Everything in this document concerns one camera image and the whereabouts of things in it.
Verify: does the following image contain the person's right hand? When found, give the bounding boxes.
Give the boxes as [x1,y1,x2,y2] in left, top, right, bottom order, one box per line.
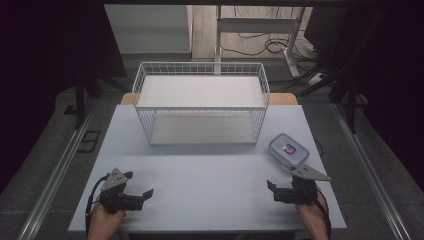
[295,189,329,224]

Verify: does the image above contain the aluminium floor rail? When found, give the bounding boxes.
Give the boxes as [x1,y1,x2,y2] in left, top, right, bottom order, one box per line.
[16,99,98,240]
[329,101,413,240]

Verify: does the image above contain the black floor outlet frame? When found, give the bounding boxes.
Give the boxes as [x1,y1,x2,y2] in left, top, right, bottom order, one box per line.
[76,129,102,154]

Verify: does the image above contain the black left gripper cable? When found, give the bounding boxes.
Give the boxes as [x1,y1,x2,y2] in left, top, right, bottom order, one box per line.
[84,173,111,236]

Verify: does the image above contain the white metal desk frame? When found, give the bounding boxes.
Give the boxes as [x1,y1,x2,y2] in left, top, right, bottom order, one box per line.
[214,4,306,80]

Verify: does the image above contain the black metal stand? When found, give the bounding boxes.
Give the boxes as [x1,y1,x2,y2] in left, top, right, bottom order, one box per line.
[73,66,129,131]
[328,13,384,135]

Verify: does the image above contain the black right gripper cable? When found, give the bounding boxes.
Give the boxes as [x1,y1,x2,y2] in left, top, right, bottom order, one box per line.
[314,188,333,240]

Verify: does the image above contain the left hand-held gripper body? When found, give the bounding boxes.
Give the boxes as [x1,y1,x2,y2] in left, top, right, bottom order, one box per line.
[99,167,145,215]

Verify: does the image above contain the white power strip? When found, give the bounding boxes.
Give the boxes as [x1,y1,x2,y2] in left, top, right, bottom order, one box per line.
[304,70,325,86]

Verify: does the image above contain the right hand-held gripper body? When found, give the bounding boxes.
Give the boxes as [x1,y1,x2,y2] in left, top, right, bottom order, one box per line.
[273,164,332,206]

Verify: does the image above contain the wooden board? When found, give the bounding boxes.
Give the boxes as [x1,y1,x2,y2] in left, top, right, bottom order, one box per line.
[119,92,299,107]

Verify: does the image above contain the white wire basket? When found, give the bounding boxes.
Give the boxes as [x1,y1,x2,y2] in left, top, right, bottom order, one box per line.
[131,61,271,147]

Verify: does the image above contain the black floor cables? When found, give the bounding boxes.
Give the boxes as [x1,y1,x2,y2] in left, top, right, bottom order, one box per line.
[219,5,323,93]

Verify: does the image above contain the person's left hand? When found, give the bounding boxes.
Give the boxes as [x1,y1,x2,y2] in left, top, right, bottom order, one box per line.
[87,201,126,240]

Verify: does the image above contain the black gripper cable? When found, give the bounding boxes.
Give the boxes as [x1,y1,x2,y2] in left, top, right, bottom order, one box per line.
[314,188,333,240]
[84,173,111,236]

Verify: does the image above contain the clear plastic container blue lid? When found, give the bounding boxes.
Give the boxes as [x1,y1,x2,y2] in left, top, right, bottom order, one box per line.
[267,132,311,169]

